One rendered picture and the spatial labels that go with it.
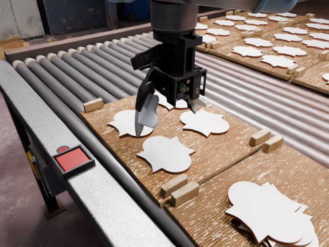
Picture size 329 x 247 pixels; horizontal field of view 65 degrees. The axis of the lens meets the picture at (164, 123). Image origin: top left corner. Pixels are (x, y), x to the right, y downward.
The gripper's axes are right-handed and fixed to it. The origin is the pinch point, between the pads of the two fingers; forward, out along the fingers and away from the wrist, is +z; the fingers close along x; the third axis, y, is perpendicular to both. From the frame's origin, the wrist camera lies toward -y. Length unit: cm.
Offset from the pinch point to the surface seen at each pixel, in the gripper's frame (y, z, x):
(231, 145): 6.5, 8.9, 15.2
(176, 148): 0.3, 8.0, 2.7
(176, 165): 4.9, 8.1, -0.6
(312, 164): 21.8, 8.9, 24.6
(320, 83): 1, 9, 68
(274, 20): -65, 8, 136
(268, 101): -3.6, 10.8, 44.6
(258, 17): -77, 9, 136
